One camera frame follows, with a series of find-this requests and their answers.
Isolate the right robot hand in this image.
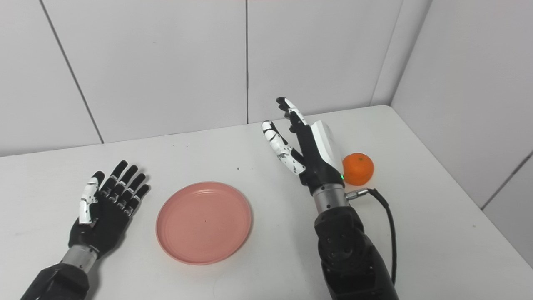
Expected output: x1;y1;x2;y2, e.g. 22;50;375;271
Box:
262;97;345;195

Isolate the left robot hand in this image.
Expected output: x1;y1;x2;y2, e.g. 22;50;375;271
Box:
68;160;151;259

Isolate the orange fruit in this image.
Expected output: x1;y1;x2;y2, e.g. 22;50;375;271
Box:
341;152;374;186

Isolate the pink plate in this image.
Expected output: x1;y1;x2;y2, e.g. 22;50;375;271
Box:
156;181;252;265

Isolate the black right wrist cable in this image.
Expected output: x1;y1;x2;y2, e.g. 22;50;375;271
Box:
346;188;398;286

